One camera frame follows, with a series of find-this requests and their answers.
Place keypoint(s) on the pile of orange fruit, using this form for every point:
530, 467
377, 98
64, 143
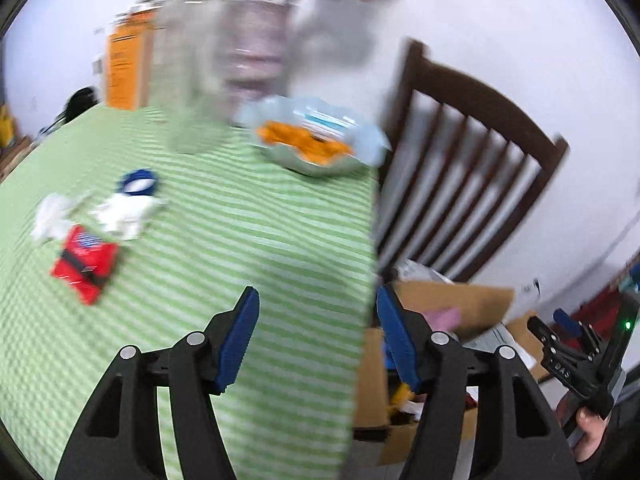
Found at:
300, 140

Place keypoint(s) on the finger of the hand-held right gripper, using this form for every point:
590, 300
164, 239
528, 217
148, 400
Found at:
547, 340
567, 321

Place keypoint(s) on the blue white wrapper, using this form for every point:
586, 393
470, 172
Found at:
140, 180

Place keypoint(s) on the orange box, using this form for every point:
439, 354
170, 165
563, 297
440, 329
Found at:
122, 70

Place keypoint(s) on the person's right hand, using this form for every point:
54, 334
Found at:
590, 435

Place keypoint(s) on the black item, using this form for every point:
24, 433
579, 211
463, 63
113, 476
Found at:
80, 102

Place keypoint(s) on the yellow bag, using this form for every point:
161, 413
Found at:
5, 127

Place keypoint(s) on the white wall socket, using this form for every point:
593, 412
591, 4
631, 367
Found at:
531, 289

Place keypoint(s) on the green checkered tablecloth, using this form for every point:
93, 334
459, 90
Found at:
250, 240

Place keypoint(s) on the pale green wavy bowl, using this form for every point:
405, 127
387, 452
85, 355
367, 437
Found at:
370, 145

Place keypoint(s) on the red fabric item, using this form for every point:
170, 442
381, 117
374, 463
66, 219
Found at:
605, 302

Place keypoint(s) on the clear jar with white lid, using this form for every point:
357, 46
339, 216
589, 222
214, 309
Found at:
190, 85

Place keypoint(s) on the dark wooden chair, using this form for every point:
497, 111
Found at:
475, 90

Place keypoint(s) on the white blue packet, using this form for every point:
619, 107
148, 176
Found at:
325, 122

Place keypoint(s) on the cardboard box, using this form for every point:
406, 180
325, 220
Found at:
480, 305

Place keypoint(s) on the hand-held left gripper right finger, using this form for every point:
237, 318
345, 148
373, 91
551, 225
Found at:
400, 340

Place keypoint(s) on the pink textured vase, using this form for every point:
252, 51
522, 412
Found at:
255, 55

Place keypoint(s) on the crumpled white tissue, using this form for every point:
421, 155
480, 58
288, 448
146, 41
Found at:
50, 215
125, 212

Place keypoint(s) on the yellow foil pouch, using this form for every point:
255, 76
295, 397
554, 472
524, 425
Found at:
402, 395

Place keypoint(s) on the red snack packet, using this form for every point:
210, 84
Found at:
82, 270

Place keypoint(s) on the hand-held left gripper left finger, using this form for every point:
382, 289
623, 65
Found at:
237, 340

